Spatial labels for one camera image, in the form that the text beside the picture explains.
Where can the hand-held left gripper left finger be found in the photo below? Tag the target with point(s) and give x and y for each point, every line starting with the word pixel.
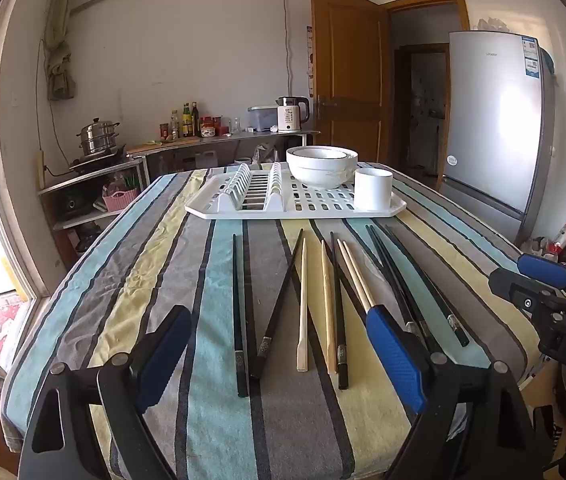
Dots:
pixel 163 360

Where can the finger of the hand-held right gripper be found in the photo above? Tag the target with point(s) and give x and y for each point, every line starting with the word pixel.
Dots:
pixel 518 287
pixel 543 267

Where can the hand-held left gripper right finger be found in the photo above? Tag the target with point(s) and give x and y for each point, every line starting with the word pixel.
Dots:
pixel 395 355

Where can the black chopstick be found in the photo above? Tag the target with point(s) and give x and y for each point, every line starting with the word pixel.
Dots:
pixel 388 270
pixel 428 285
pixel 339 320
pixel 403 285
pixel 278 305

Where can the wooden chopstick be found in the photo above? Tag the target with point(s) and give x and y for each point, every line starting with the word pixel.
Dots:
pixel 350 270
pixel 360 275
pixel 303 310
pixel 327 310

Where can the white cup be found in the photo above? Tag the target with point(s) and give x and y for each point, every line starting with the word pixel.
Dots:
pixel 373 190

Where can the silver refrigerator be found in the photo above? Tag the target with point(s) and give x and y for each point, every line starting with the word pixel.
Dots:
pixel 498 135

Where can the pink basket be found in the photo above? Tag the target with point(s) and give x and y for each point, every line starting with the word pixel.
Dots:
pixel 120 200

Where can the white plastic dish rack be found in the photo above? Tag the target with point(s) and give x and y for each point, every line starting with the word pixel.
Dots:
pixel 313 205

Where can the black cooker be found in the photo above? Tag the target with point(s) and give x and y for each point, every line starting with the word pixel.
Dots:
pixel 70 206

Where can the low white shelf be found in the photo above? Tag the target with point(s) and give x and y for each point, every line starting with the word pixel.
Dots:
pixel 88 177

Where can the white bowl with black rim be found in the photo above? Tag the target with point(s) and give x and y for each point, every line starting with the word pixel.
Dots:
pixel 313 175

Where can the black induction stove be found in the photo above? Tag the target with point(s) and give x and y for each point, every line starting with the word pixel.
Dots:
pixel 93 162

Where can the wooden cutting board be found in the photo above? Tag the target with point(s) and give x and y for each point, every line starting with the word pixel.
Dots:
pixel 163 146

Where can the beige power strip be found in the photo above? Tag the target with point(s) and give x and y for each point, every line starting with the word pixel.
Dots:
pixel 41 170

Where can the steel steamer pot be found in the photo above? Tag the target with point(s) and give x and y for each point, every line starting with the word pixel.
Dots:
pixel 98 137

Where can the clear sauce bottle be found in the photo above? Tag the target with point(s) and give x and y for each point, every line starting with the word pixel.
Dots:
pixel 174 126

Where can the red jar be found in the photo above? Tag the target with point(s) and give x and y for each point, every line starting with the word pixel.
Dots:
pixel 207 129

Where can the metal kitchen table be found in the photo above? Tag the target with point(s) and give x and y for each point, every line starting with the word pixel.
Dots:
pixel 243 137

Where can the yellow label bottle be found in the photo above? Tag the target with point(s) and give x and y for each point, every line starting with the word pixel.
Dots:
pixel 186 122

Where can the dark glass bottle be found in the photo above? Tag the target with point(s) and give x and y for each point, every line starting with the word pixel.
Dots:
pixel 195 121

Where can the clear plastic bags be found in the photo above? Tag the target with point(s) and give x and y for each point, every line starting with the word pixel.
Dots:
pixel 489 24

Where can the white electric kettle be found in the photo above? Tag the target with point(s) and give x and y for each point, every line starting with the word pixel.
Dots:
pixel 290 117

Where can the grey storage box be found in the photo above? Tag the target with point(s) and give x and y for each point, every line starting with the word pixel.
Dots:
pixel 262 119

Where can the wooden door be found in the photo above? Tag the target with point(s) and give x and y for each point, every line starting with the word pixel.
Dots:
pixel 348 60

